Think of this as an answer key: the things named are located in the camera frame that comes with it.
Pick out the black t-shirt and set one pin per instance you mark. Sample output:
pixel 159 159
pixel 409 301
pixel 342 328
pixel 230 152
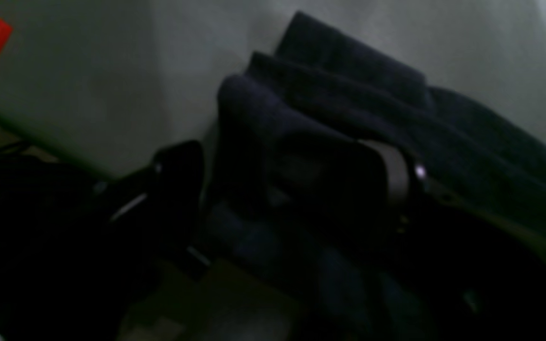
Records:
pixel 295 202

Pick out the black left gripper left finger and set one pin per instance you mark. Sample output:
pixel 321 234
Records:
pixel 75 251

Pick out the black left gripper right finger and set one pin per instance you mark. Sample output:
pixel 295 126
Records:
pixel 483 276

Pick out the green table cloth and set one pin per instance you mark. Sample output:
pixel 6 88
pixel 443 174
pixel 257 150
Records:
pixel 106 82

